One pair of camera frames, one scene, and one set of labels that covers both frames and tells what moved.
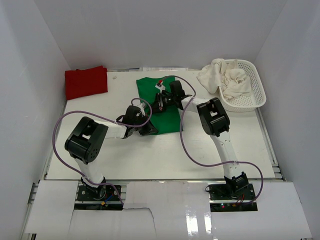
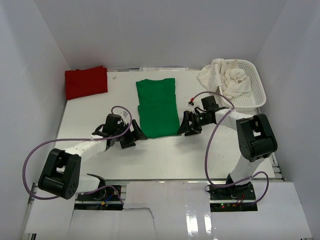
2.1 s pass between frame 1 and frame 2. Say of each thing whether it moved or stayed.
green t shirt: stayed
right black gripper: moved
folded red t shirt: stayed
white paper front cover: stayed
